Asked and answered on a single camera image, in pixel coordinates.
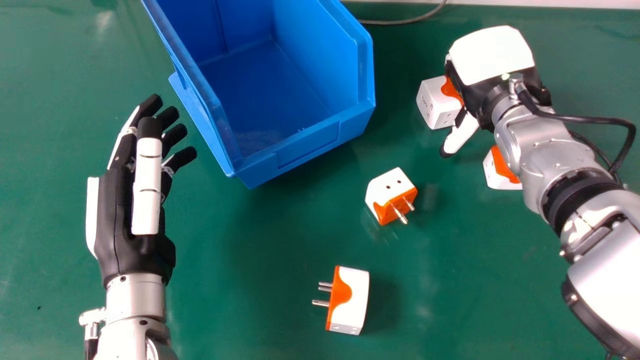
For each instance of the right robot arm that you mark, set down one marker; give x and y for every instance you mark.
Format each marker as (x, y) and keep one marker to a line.
(565, 175)

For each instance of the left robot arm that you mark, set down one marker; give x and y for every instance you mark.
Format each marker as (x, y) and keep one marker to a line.
(132, 320)

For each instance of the white-and-orange plug adapter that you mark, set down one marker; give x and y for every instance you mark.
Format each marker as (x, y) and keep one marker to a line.
(436, 105)
(497, 170)
(387, 192)
(350, 300)

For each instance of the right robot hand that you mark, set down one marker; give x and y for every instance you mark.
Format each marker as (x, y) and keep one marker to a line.
(492, 60)

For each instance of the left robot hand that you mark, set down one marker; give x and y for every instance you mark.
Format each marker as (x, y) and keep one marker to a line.
(122, 235)

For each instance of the blue plastic bin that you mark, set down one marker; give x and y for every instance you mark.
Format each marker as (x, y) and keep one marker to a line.
(280, 85)

